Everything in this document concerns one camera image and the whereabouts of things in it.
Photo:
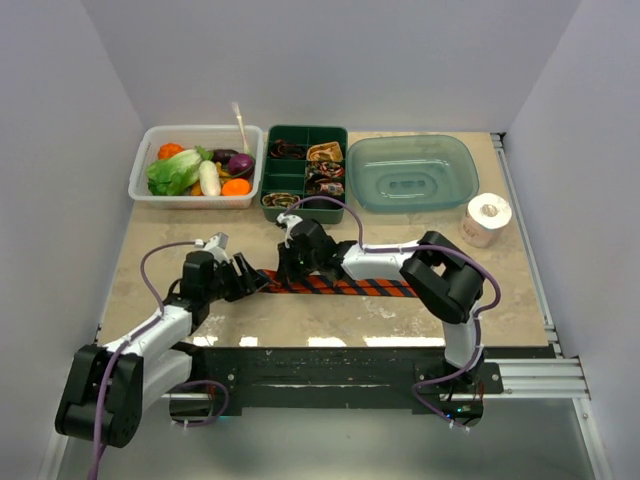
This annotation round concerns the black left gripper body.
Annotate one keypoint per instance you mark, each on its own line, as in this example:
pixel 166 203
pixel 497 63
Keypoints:
pixel 212 291

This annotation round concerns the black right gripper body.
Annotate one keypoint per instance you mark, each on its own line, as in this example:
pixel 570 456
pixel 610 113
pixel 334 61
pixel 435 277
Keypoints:
pixel 296 264

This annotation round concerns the orange navy striped tie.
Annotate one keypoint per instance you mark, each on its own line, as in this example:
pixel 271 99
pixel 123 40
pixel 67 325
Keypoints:
pixel 321 285

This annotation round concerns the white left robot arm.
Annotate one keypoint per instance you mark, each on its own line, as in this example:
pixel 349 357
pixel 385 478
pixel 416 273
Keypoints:
pixel 109 386

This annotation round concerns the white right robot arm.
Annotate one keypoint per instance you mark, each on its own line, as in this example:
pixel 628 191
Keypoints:
pixel 432 268

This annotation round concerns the white toilet paper roll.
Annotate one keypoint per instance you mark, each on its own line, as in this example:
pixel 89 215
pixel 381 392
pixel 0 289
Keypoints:
pixel 486 216

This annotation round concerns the brown swirl rolled tie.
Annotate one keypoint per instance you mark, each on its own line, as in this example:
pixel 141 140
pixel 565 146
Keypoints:
pixel 279 200

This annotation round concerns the dark patterned rolled tie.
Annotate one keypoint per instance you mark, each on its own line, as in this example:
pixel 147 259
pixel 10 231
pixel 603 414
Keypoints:
pixel 324 169

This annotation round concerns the green compartment box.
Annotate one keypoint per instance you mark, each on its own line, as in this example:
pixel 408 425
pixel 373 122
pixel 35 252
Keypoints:
pixel 288 175

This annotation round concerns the orange carrot slice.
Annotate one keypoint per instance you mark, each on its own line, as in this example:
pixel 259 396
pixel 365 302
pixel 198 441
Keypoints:
pixel 236 187

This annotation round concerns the white radish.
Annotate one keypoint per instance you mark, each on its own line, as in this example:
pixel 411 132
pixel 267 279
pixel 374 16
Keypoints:
pixel 209 179

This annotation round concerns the tan rolled tie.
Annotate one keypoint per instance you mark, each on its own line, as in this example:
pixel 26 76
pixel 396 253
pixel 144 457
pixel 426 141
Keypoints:
pixel 325 152

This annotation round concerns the black orange rolled tie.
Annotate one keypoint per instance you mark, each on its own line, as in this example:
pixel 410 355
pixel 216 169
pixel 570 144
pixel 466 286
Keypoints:
pixel 286 150

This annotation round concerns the green lettuce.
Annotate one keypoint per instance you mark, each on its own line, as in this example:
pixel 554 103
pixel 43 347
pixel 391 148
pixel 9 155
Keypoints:
pixel 174 176

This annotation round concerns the purple onion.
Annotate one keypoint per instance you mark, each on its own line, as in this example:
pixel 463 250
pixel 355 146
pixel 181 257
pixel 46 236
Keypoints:
pixel 241 165

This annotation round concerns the teal plastic tub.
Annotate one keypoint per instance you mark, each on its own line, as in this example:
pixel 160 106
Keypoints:
pixel 411 174

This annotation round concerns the dark eggplant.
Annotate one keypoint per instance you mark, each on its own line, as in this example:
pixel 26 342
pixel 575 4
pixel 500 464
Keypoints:
pixel 223 156

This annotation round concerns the orange pumpkin toy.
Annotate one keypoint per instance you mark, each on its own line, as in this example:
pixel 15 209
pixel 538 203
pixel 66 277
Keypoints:
pixel 169 150

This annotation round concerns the white plastic basket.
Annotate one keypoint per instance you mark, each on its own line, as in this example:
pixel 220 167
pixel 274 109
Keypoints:
pixel 209 137

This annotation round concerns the white scallion stalk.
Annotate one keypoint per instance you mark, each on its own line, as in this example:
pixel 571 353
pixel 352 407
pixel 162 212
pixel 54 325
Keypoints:
pixel 240 122

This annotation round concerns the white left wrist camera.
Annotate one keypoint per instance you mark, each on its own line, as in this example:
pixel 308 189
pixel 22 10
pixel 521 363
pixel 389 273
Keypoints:
pixel 216 246

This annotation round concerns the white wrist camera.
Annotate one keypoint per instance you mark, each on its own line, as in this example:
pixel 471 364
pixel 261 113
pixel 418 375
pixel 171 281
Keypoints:
pixel 287 222
pixel 216 246

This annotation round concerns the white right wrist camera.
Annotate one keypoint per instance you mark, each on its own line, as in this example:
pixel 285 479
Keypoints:
pixel 287 222

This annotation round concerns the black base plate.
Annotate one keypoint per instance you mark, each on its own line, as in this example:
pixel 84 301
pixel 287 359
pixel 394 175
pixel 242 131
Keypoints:
pixel 384 378

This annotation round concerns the aluminium frame rail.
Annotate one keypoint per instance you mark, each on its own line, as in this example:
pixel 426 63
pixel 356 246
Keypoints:
pixel 559 377

